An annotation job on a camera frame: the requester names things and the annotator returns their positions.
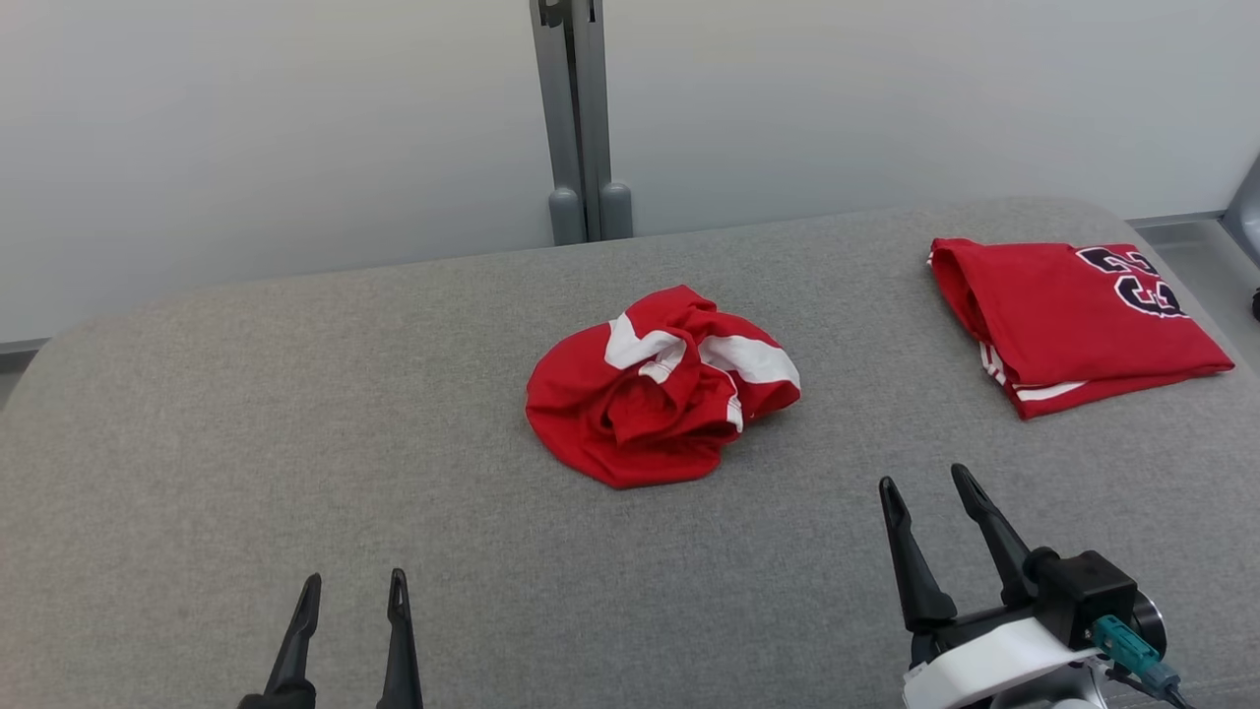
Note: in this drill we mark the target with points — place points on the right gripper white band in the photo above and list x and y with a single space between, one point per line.
984 660

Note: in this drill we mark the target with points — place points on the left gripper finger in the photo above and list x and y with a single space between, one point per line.
399 650
293 640

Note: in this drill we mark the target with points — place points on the red jersey with black number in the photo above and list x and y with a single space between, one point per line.
1043 315

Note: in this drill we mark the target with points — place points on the red jersey with white trim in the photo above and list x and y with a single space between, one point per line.
640 414

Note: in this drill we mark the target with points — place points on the grey fabric sofa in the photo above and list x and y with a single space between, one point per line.
295 414

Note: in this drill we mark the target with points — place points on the grey cart leg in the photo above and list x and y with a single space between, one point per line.
1248 212

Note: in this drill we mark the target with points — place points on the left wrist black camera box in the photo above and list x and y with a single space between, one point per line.
281 700

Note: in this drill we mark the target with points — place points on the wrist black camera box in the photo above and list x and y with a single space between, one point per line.
1083 591
281 700

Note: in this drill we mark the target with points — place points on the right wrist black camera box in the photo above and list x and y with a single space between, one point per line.
1083 591

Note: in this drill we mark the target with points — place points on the grey metal post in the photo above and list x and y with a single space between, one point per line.
581 118

